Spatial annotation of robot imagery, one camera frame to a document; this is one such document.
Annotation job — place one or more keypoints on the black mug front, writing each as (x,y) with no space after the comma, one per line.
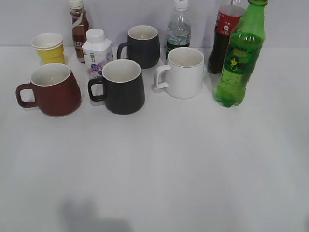
(120,87)

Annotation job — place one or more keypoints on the white ceramic mug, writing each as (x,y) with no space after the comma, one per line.
(182,76)

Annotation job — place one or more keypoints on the dark red ceramic mug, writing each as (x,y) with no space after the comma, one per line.
(55,90)

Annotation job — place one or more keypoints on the brown coffee drink bottle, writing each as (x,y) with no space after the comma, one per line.
(80,26)

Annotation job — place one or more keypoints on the white milk drink bottle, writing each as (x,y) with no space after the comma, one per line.
(97,52)

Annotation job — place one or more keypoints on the black mug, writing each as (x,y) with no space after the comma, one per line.
(120,87)
(142,46)

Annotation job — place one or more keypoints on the black mug rear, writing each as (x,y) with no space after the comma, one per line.
(142,46)

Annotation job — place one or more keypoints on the clear water bottle green label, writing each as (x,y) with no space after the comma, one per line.
(179,27)

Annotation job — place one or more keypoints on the cola bottle red label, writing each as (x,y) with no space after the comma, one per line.
(227,18)

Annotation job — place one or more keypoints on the yellow paper cup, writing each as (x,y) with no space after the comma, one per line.
(49,47)

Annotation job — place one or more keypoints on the green soda bottle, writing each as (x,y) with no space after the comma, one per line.
(244,46)

